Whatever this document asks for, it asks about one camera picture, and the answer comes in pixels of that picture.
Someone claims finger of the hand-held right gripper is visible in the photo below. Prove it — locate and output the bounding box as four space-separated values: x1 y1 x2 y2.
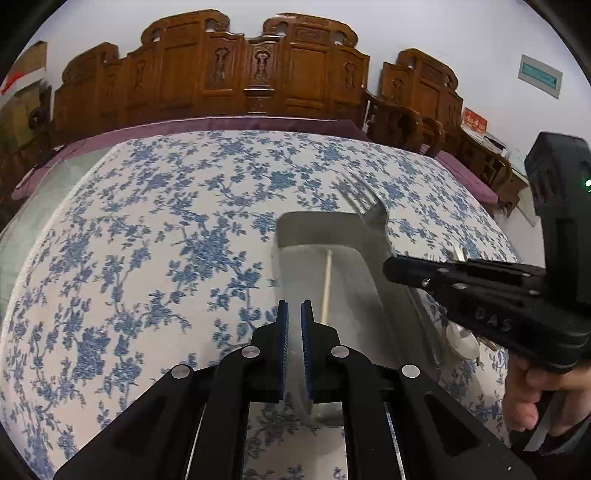
382 255 548 297

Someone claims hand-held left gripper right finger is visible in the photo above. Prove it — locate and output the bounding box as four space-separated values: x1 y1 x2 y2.
301 300 537 480

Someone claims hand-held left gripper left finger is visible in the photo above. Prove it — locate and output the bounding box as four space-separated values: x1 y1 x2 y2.
54 300 290 480

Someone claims light wooden chopstick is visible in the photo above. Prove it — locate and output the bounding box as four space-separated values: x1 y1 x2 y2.
320 248 334 326

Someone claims metal fork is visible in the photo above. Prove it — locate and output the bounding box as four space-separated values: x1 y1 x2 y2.
334 172 468 264

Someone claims metal tray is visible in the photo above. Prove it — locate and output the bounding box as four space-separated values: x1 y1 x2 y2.
275 211 458 428

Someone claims person's right hand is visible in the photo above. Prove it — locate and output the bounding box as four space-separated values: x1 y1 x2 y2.
502 353 591 437

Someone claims white ceramic spoon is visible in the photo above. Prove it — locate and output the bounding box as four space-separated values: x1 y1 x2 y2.
444 320 482 360

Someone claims wooden side table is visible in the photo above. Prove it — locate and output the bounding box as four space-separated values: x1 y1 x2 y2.
442 126 530 219

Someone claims carved wooden armchair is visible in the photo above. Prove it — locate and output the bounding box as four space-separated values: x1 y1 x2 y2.
365 48 465 156

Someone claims blue floral tablecloth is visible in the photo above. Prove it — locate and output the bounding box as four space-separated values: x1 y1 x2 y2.
0 130 523 480

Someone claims carved wooden sofa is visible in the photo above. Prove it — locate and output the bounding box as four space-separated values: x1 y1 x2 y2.
48 9 373 145

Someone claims plain cardboard box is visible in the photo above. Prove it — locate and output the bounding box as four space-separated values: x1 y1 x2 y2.
0 87 53 155

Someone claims cardboard box with red print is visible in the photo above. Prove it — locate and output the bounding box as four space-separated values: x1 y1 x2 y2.
0 41 49 96

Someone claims green wall sign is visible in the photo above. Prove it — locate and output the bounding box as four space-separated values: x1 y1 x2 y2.
516 54 564 99

